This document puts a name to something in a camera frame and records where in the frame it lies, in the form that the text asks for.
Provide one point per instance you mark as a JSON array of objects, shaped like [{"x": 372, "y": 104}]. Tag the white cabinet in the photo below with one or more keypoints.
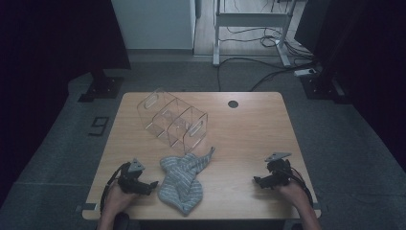
[{"x": 153, "y": 22}]

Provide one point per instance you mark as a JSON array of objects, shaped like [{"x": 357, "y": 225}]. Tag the person's right hand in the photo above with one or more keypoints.
[{"x": 293, "y": 193}]

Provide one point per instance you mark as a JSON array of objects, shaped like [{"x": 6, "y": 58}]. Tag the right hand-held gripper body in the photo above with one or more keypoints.
[{"x": 278, "y": 174}]

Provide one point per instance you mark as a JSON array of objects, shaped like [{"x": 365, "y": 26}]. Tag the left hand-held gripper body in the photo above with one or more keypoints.
[{"x": 129, "y": 180}]

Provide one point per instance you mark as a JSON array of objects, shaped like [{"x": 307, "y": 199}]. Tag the dark curtain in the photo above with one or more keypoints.
[
  {"x": 367, "y": 64},
  {"x": 48, "y": 64}
]

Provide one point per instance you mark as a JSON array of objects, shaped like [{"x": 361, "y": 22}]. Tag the grey striped cloth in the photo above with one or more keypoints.
[{"x": 180, "y": 185}]

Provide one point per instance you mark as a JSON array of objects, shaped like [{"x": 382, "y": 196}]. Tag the white metal desk frame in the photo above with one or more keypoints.
[{"x": 252, "y": 19}]

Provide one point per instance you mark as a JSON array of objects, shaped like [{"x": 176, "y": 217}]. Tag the black stand base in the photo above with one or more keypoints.
[
  {"x": 322, "y": 89},
  {"x": 103, "y": 87}
]

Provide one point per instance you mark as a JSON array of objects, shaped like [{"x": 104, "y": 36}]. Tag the person's left hand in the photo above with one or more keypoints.
[{"x": 116, "y": 201}]

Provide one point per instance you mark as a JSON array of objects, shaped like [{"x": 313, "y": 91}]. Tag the black round table grommet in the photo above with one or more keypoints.
[{"x": 233, "y": 104}]

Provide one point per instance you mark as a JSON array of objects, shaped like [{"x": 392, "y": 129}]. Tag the white power strip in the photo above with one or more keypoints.
[{"x": 304, "y": 72}]

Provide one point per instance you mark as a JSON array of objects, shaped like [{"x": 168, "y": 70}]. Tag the clear acrylic divided organizer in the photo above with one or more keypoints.
[{"x": 174, "y": 123}]

